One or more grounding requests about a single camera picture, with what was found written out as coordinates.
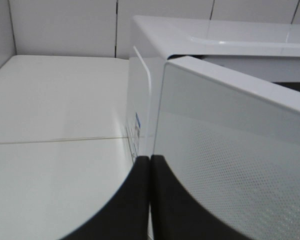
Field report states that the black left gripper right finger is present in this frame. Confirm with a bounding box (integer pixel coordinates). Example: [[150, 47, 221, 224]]
[[149, 155, 244, 240]]

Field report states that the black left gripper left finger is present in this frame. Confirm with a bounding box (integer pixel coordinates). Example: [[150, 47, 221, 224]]
[[63, 156, 150, 240]]

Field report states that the white microwave door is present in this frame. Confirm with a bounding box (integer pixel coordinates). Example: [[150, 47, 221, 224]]
[[154, 56, 300, 240]]

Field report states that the white microwave oven body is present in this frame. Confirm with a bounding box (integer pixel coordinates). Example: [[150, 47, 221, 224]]
[[124, 14, 300, 240]]

